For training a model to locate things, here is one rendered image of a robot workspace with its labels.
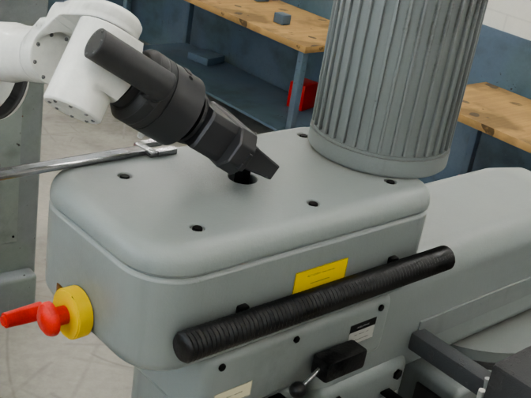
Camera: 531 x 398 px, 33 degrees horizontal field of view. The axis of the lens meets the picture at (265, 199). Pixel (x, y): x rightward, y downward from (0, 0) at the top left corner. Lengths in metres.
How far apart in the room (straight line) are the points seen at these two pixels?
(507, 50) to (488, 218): 4.40
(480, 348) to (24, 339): 2.85
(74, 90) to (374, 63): 0.40
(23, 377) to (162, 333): 2.92
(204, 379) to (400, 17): 0.50
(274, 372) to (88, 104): 0.42
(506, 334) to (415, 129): 0.52
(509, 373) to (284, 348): 0.28
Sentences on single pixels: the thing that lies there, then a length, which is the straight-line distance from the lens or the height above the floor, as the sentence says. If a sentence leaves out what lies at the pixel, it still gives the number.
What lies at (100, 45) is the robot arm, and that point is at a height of 2.08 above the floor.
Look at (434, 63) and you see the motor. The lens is 1.16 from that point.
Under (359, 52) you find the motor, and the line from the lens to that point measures 1.15.
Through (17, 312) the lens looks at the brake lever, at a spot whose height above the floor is 1.71.
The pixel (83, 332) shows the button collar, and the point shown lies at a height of 1.75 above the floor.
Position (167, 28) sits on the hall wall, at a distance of 8.41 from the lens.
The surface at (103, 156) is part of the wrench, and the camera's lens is 1.10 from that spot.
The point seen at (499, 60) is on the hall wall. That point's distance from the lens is 5.89.
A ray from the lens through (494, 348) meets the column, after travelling 1.53.
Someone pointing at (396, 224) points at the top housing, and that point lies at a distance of 1.15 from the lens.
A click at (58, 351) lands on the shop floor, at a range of 4.02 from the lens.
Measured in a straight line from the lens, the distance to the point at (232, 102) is 6.60.
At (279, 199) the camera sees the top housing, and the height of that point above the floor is 1.89.
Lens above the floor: 2.33
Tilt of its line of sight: 24 degrees down
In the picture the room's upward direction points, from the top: 10 degrees clockwise
